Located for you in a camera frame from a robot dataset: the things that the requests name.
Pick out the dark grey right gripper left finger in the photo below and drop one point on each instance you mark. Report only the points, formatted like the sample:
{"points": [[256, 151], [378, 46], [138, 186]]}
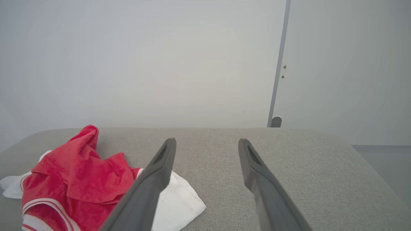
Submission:
{"points": [[138, 205]]}

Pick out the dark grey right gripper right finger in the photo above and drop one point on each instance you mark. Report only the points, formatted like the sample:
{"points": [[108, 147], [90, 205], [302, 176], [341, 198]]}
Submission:
{"points": [[273, 205]]}

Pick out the red and white shirt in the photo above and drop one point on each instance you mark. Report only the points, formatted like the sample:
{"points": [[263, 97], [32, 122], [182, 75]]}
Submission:
{"points": [[80, 179]]}

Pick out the black round-topped post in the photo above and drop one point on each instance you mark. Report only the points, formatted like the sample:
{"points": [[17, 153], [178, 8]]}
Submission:
{"points": [[276, 122]]}

